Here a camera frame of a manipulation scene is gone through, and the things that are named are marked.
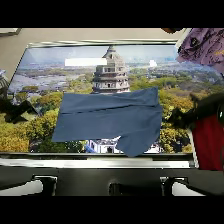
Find red garment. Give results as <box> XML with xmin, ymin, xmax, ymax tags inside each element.
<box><xmin>191</xmin><ymin>114</ymin><xmax>224</xmax><ymax>172</ymax></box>

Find silver frame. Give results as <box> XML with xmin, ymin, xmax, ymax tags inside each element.
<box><xmin>0</xmin><ymin>151</ymin><xmax>200</xmax><ymax>197</ymax></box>

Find purple patterned garment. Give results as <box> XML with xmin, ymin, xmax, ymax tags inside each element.
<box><xmin>175</xmin><ymin>27</ymin><xmax>224</xmax><ymax>76</ymax></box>

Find blue pants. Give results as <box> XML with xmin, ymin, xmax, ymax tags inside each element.
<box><xmin>51</xmin><ymin>86</ymin><xmax>164</xmax><ymax>159</ymax></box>

